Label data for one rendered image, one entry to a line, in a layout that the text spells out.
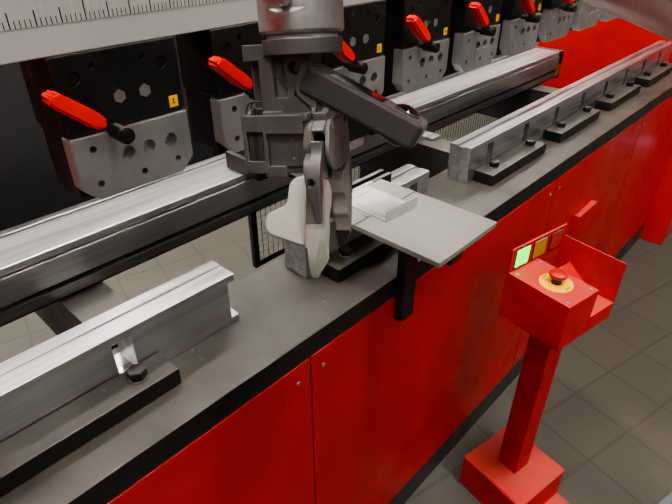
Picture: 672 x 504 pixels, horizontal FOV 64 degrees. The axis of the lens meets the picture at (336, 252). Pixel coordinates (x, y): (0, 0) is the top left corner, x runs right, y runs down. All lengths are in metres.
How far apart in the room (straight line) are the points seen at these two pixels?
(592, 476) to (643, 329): 0.83
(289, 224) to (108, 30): 0.31
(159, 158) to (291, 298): 0.38
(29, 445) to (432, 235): 0.65
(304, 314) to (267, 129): 0.50
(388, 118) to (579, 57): 2.65
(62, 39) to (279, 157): 0.27
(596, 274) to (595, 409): 0.85
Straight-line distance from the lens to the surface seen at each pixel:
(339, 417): 1.12
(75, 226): 1.08
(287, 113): 0.50
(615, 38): 3.04
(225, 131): 0.77
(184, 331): 0.88
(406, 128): 0.48
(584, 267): 1.40
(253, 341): 0.90
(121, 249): 1.08
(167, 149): 0.73
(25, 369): 0.82
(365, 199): 1.03
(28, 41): 0.64
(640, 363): 2.40
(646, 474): 2.03
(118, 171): 0.70
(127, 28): 0.68
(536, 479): 1.73
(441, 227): 0.96
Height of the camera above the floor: 1.47
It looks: 33 degrees down
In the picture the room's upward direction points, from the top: straight up
